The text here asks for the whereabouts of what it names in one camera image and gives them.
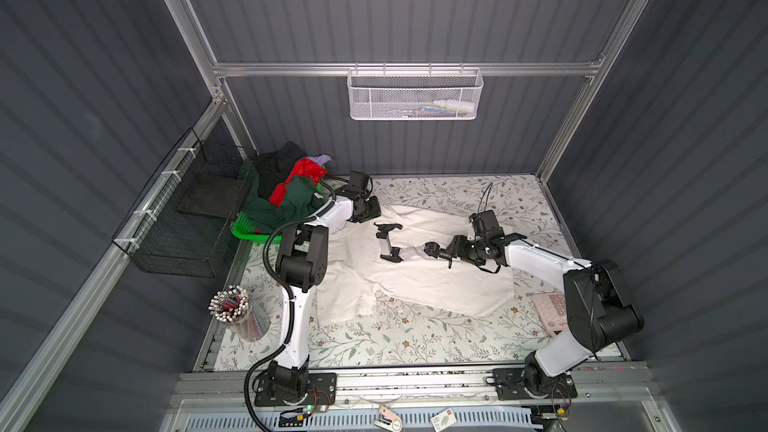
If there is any white tag left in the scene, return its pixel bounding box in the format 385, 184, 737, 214
373, 405, 403, 432

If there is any dark green t shirt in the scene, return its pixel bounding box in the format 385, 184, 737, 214
234, 158, 328, 238

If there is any white tag with red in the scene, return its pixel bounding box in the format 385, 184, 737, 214
430, 408, 458, 432

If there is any pink calculator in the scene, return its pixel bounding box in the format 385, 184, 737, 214
532, 292, 568, 337

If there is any cup of markers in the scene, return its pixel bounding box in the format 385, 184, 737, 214
208, 285, 270, 342

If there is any white wire mesh basket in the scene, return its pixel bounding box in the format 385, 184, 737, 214
346, 67, 484, 121

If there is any white printed t shirt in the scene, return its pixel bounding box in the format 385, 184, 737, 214
316, 205, 515, 326

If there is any aluminium mounting rail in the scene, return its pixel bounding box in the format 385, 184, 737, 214
170, 361, 660, 410

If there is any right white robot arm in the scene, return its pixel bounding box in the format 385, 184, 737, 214
424, 210, 644, 398

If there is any purple t shirt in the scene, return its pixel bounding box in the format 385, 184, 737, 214
307, 154, 332, 166

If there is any black wire mesh basket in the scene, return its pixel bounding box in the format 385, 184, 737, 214
113, 131, 256, 279

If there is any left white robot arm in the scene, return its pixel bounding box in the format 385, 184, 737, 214
257, 171, 381, 403

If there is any black t shirt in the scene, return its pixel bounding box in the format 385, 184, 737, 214
254, 141, 306, 199

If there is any white bottle in basket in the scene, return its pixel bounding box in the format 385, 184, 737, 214
433, 99, 476, 115

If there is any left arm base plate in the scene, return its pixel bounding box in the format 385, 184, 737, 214
251, 372, 338, 407

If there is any red t shirt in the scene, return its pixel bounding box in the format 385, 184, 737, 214
268, 157, 328, 206

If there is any green laundry basket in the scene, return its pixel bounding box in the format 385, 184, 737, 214
231, 179, 327, 243

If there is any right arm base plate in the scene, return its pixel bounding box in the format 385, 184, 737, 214
486, 365, 578, 401

